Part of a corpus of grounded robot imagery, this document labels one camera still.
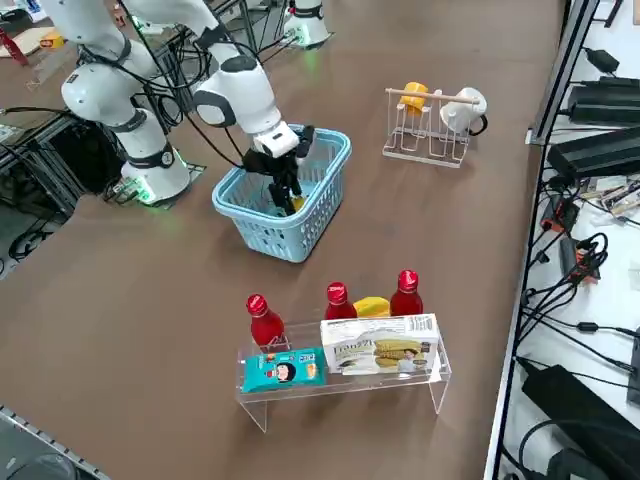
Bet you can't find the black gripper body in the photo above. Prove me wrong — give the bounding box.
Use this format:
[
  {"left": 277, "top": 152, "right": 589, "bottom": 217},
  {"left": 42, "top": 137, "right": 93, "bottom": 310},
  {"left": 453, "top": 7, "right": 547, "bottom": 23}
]
[{"left": 243, "top": 148, "right": 301, "bottom": 177}]

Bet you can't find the red drink bottle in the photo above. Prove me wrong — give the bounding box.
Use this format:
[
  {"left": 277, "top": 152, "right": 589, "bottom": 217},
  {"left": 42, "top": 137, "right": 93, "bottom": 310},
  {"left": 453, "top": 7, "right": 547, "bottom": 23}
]
[
  {"left": 389, "top": 269, "right": 425, "bottom": 317},
  {"left": 245, "top": 293, "right": 286, "bottom": 351},
  {"left": 324, "top": 282, "right": 359, "bottom": 321}
]

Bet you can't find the light blue plastic basket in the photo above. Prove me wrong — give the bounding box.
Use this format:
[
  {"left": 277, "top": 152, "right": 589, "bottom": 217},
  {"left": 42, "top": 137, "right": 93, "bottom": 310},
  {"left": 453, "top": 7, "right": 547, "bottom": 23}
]
[{"left": 212, "top": 123, "right": 353, "bottom": 265}]

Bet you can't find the clear acrylic rack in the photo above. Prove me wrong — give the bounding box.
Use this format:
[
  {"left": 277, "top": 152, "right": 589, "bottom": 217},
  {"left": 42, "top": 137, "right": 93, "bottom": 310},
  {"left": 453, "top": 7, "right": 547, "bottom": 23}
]
[{"left": 234, "top": 309, "right": 453, "bottom": 434}]

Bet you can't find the yellow green starfruit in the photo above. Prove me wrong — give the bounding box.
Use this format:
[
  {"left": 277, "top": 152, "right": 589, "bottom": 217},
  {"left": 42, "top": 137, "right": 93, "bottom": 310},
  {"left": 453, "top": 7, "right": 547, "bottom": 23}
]
[{"left": 352, "top": 296, "right": 391, "bottom": 319}]

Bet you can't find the yellow cup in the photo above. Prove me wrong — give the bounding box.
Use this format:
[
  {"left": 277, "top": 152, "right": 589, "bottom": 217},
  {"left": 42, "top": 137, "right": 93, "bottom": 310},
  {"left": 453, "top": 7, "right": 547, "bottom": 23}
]
[{"left": 398, "top": 81, "right": 430, "bottom": 117}]

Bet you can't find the teal snack packet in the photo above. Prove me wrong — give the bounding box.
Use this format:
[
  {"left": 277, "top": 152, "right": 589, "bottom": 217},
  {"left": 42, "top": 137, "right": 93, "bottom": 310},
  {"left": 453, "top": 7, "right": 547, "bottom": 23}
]
[{"left": 242, "top": 347, "right": 327, "bottom": 395}]

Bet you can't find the white biscuit box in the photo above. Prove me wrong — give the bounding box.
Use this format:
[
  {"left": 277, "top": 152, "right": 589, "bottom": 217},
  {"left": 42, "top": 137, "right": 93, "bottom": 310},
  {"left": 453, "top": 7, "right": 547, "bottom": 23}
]
[{"left": 319, "top": 313, "right": 442, "bottom": 376}]

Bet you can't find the white cup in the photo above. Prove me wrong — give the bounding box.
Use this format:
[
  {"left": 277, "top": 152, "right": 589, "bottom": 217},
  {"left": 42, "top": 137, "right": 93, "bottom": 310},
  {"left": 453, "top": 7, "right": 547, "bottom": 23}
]
[{"left": 439, "top": 87, "right": 489, "bottom": 137}]

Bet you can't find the orange black electronic module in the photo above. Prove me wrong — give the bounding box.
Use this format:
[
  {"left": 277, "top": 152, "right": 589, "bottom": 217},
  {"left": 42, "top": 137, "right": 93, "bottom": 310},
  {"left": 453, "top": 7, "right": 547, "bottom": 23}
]
[
  {"left": 542, "top": 197, "right": 581, "bottom": 234},
  {"left": 559, "top": 237, "right": 601, "bottom": 284}
]

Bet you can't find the black power brick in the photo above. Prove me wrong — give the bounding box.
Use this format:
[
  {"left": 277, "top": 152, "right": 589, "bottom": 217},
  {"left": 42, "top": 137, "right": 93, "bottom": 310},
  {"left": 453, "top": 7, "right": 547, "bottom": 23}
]
[
  {"left": 567, "top": 84, "right": 640, "bottom": 126},
  {"left": 547, "top": 127, "right": 640, "bottom": 179},
  {"left": 519, "top": 364, "right": 640, "bottom": 451}
]

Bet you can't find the small black power adapter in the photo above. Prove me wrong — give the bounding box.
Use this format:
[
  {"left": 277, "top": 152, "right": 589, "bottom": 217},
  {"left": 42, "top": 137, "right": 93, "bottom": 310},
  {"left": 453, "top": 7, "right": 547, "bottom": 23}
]
[{"left": 584, "top": 47, "right": 621, "bottom": 74}]

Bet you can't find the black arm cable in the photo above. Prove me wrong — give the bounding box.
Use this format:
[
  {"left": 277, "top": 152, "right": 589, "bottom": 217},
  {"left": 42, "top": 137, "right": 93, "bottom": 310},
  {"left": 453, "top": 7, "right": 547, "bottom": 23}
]
[{"left": 74, "top": 0, "right": 251, "bottom": 174}]

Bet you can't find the white wire cup rack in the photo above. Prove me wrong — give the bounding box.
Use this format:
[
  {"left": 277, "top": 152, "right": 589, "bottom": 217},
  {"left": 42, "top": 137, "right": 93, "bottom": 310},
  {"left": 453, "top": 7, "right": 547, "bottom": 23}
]
[{"left": 383, "top": 87, "right": 489, "bottom": 170}]

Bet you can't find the aluminium frame post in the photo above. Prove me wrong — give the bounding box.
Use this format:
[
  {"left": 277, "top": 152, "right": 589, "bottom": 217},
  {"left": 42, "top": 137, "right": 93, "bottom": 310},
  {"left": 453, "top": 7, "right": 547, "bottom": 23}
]
[{"left": 527, "top": 0, "right": 601, "bottom": 146}]

